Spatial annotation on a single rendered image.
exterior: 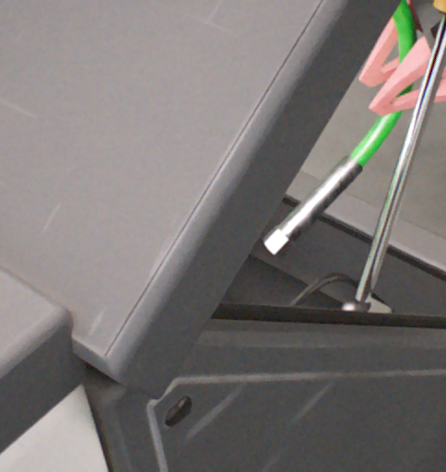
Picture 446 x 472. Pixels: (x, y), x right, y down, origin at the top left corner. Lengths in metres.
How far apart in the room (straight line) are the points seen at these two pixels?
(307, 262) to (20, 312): 0.92
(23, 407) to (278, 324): 0.15
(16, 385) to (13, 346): 0.01
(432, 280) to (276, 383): 0.69
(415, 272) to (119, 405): 0.78
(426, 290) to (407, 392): 0.58
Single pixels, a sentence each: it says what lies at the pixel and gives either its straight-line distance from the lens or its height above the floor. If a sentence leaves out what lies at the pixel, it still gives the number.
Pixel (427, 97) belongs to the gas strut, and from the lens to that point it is 0.56.
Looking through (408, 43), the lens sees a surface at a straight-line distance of 0.89.
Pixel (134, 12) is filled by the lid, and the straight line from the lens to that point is 0.41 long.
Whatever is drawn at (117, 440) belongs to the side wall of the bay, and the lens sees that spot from 0.42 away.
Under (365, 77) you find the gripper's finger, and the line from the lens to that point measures 0.92.
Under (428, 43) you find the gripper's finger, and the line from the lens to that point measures 0.85.
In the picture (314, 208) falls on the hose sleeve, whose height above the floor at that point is 1.14.
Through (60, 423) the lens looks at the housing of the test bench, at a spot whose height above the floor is 1.46.
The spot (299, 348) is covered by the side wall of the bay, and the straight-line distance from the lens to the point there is 0.49.
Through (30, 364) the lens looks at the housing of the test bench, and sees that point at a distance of 0.36.
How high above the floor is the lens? 1.76
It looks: 43 degrees down
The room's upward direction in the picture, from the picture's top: 8 degrees counter-clockwise
